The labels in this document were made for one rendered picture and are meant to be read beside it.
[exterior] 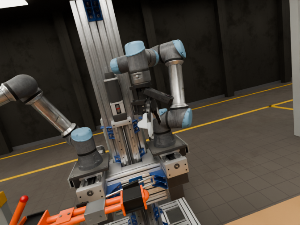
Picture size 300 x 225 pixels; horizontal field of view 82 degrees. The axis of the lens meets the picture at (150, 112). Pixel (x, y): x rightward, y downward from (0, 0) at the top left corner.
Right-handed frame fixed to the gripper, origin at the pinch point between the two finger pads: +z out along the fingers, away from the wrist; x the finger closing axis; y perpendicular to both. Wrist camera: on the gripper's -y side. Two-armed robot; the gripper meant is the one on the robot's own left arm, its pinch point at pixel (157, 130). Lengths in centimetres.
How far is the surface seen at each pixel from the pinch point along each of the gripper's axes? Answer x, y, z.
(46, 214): 28, 38, 17
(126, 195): 17.9, 10.6, 17.0
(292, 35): -269, -155, -35
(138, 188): 14.0, 7.4, 17.1
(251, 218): -33, -37, 73
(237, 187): -132, -41, 128
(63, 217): 28.0, 30.2, 18.0
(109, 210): 22.8, 15.4, 19.1
